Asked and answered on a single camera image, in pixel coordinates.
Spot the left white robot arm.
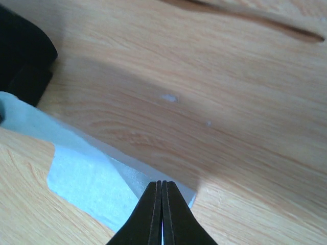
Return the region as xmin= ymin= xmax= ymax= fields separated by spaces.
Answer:
xmin=1 ymin=5 xmax=58 ymax=107

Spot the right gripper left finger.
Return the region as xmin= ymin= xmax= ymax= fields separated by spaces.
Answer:
xmin=108 ymin=181 xmax=162 ymax=245

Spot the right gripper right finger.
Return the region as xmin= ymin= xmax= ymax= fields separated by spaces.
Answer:
xmin=162 ymin=181 xmax=216 ymax=245

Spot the blue cleaning cloth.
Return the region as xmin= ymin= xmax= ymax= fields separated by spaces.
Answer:
xmin=0 ymin=91 xmax=197 ymax=233

